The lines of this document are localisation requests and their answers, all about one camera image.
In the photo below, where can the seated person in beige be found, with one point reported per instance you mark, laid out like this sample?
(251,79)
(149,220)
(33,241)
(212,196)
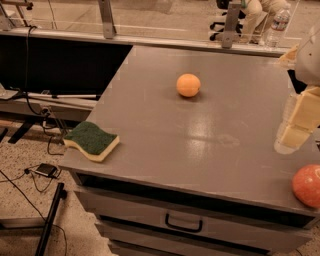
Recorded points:
(259,15)

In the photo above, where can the grey metal post left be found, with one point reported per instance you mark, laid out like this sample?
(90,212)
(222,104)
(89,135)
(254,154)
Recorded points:
(109,30)

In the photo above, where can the grey metal post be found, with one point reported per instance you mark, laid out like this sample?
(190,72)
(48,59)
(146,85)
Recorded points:
(109,30)
(230,23)

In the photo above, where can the grey metal post right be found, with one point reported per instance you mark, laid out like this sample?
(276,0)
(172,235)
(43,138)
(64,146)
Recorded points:
(230,23)

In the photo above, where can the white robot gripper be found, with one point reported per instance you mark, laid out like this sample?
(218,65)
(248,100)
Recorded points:
(309,61)

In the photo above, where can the black office chair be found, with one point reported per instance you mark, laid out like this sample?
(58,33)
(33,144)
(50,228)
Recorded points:
(217,26)

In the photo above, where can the black metal floor stand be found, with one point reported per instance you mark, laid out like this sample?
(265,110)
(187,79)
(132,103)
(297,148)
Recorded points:
(60,193)

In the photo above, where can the clear plastic water bottle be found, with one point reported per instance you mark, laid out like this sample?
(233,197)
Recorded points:
(278,26)

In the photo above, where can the green and yellow sponge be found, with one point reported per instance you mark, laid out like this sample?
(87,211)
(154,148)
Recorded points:
(93,142)

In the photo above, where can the orange fruit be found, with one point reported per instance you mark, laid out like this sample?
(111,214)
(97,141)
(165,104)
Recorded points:
(188,85)

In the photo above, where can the grey low shelf bench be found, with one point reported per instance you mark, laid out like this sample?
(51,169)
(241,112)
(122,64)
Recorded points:
(67,107)

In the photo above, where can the small black device on floor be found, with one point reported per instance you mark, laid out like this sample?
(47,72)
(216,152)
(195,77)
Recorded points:
(46,170)

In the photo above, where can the grey drawer cabinet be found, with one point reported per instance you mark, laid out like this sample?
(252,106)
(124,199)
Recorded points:
(210,157)

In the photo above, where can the red apple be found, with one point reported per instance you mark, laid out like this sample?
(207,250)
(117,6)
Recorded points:
(306,185)

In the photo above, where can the black drawer handle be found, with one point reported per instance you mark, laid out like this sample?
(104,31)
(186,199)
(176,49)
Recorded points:
(183,224)

